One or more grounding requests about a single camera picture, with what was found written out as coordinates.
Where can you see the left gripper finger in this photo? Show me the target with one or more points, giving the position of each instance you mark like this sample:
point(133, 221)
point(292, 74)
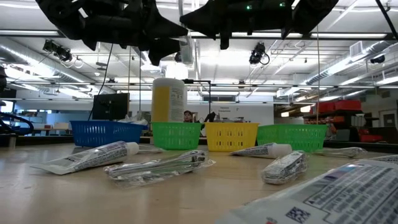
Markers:
point(160, 51)
point(164, 29)

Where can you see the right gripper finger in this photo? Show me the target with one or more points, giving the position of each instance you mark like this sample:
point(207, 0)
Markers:
point(205, 21)
point(225, 40)

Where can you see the silver clear packet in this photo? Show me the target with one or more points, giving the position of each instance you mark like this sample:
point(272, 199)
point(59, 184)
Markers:
point(152, 149)
point(155, 168)
point(342, 152)
point(284, 168)

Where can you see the thin black pole stand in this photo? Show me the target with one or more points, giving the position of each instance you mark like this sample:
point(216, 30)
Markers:
point(199, 81)

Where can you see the white yellow wipes canister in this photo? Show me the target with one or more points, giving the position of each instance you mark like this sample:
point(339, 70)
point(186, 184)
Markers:
point(168, 102)

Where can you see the person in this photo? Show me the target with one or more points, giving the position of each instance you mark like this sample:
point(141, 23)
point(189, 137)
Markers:
point(187, 116)

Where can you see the crumpled clear plastic wrapper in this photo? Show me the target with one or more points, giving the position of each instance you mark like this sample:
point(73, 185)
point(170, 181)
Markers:
point(135, 119)

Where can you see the black monitor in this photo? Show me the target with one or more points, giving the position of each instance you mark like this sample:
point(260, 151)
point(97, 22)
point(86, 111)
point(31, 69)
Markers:
point(110, 107)

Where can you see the black angled background device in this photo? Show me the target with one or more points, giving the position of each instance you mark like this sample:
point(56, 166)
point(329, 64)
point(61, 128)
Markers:
point(210, 117)

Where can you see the green plastic basket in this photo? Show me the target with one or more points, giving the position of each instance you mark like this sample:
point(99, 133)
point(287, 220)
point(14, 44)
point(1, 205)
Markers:
point(175, 137)
point(295, 137)

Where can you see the yellow plastic basket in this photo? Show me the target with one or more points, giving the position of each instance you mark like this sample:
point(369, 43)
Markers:
point(230, 137)

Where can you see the blue plastic basket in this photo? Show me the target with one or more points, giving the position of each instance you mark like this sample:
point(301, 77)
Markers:
point(102, 133)

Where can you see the red storage bin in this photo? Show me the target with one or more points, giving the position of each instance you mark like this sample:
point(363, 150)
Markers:
point(323, 108)
point(348, 105)

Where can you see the small black ceiling fixture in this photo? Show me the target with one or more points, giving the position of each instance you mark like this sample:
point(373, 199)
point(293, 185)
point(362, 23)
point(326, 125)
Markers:
point(377, 59)

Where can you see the dark storage shelf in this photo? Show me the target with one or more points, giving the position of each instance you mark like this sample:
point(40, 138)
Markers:
point(353, 132)

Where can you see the low red box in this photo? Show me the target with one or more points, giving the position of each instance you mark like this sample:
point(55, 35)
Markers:
point(371, 138)

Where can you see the black overhead camera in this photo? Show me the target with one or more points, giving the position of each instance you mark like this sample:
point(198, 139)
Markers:
point(178, 57)

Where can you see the black ceiling camera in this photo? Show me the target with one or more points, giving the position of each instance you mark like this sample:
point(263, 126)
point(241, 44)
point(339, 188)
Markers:
point(57, 51)

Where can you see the black overhead frame beam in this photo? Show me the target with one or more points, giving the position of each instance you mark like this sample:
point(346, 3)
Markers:
point(391, 35)

